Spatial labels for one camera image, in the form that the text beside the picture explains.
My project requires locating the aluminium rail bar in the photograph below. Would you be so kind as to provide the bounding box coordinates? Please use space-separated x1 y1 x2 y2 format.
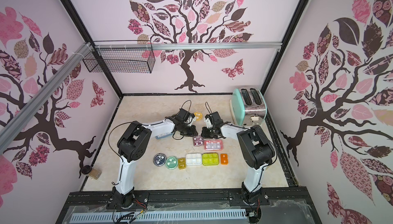
93 41 282 51

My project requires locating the black wire basket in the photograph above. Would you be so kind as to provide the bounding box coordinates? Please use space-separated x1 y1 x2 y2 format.
83 40 156 74

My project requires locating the navy round pillbox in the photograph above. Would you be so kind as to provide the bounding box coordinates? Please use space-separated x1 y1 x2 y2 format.
153 153 167 167

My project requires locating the left aluminium rail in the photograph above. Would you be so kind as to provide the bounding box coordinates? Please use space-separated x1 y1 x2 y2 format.
1 42 92 153

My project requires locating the yellow round pillbox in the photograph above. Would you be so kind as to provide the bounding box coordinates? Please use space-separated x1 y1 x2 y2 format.
193 112 203 121

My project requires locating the teal rectangular pillbox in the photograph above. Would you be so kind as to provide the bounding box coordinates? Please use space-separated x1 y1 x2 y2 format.
155 132 173 140

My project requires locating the brown lidded jar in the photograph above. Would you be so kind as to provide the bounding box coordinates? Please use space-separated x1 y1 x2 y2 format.
81 165 102 180

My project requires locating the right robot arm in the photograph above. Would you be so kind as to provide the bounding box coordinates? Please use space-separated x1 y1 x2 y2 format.
201 112 276 197

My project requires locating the magenta small pillbox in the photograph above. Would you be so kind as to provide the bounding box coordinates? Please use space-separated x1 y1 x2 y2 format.
192 136 204 147

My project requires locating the lime green square pillbox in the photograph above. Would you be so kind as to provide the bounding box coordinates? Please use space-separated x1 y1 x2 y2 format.
202 153 220 166

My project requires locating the white square pillbox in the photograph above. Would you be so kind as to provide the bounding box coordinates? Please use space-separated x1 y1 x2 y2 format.
185 153 202 167

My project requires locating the pink rectangular pillbox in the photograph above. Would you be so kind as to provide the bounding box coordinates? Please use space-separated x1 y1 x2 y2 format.
204 140 223 151

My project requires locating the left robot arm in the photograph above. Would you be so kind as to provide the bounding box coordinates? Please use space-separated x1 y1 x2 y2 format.
113 108 198 202

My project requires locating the yellow small pillbox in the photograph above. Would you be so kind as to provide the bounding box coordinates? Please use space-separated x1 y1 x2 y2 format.
178 157 186 170

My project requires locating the white cable duct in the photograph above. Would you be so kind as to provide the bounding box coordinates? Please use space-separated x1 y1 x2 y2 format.
67 209 248 224

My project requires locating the orange two-cell pillbox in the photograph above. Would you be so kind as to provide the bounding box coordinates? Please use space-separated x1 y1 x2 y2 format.
220 153 228 165

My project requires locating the green round pillbox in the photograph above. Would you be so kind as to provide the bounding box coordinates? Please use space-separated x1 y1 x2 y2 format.
165 156 179 170

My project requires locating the mint green toaster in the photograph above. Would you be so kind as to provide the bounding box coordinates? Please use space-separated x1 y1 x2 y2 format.
230 86 267 127

